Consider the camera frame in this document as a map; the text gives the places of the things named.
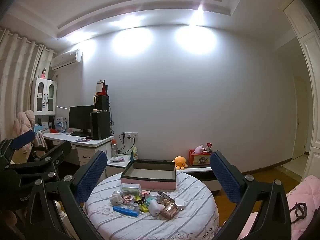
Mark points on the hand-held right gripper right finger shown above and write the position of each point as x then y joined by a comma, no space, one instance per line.
225,180

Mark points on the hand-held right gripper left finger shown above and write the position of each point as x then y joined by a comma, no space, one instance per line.
92,177

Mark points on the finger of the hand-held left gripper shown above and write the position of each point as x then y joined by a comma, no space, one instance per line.
57,152
23,137

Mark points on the grey elephant toy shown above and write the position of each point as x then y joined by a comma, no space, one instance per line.
117,199

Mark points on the clear plastic box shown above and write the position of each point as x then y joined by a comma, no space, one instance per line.
131,188

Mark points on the blue plastic case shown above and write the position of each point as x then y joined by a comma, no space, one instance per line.
125,210

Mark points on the white charger adapter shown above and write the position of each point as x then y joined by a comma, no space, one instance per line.
179,202

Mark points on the pink storage box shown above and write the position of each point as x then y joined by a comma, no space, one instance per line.
147,185

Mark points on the teal brush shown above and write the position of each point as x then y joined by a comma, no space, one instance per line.
150,201

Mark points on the dark blue snack bar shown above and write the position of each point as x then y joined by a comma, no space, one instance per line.
163,195

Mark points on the rose gold metallic box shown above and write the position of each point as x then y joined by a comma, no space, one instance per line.
168,210

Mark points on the pink puffer jacket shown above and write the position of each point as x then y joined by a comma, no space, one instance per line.
21,122

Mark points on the black office chair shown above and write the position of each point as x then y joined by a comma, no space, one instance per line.
38,148

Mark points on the red cloth item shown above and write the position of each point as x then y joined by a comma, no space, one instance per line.
53,131

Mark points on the low white dark-top cabinet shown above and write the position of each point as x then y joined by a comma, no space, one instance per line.
200,169

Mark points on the blue white box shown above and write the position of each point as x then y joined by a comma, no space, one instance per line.
61,124

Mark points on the pink mouse pad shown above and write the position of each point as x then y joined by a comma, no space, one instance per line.
87,140

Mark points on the red printed crate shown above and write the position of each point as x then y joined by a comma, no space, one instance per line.
200,158

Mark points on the clear bottle with red cap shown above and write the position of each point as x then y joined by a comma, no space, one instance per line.
114,150

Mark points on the white desk with drawers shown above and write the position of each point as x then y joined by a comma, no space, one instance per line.
100,142

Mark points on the red white packet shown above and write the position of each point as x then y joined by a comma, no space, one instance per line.
208,147

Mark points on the pink plush toy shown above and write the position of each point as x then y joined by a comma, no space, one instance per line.
199,149

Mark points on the black computer monitor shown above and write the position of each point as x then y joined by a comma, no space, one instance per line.
80,117

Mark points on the orange octopus plush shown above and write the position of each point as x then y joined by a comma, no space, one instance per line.
180,161

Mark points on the yellow blue snack bag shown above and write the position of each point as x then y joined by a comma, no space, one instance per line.
135,152

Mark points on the black computer tower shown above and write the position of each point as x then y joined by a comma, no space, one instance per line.
100,126

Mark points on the cream desk ornament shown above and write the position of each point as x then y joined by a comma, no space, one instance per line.
95,99

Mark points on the small pink doll figurine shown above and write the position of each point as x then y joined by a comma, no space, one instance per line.
44,74

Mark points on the black speaker box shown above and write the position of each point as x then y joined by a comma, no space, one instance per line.
103,103

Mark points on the beige curtain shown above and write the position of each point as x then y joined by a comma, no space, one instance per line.
17,67

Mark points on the striped quilted tablecloth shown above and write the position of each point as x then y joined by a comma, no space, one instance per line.
150,225

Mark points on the red desk calendar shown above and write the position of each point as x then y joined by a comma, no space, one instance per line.
100,87

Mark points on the pink printed quilt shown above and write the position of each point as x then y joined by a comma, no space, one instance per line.
305,192

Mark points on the white air conditioner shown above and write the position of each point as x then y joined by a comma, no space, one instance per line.
66,59

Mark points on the white room door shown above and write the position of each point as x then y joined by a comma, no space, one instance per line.
300,120

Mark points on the white wall outlet strip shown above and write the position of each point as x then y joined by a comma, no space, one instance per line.
132,135

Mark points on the white glass-door wall cabinet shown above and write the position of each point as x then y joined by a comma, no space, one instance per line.
45,80

